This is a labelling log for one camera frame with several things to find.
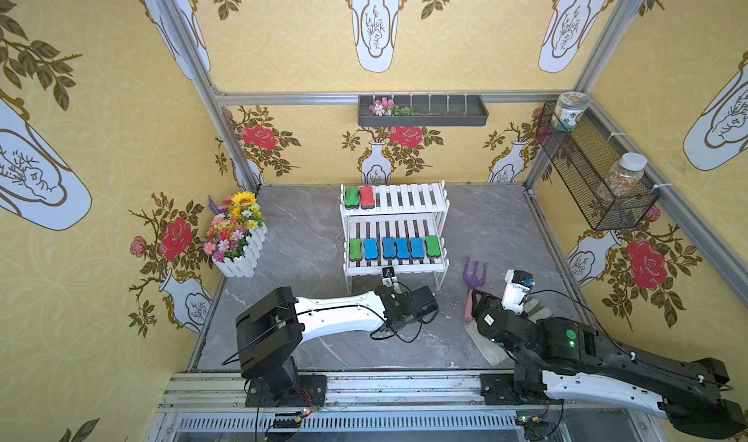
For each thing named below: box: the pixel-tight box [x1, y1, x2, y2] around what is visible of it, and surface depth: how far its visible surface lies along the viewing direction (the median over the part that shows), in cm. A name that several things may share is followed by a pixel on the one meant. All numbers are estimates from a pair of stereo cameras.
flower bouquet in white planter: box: [202, 190, 268, 279], surface depth 92 cm
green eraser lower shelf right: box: [424, 235, 442, 258], surface depth 88 cm
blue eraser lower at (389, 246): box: [381, 236, 397, 259], surface depth 87 cm
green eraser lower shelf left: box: [348, 238, 363, 262], surface depth 87 cm
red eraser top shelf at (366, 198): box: [359, 186, 375, 210], surface depth 80 cm
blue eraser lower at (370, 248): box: [363, 237, 379, 260], surface depth 87 cm
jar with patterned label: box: [551, 91, 591, 132], surface depth 87 cm
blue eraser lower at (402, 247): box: [394, 237, 411, 259], surface depth 86 cm
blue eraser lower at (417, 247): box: [410, 237, 425, 259], surface depth 87 cm
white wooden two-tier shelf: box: [339, 181, 450, 295], surface depth 85 cm
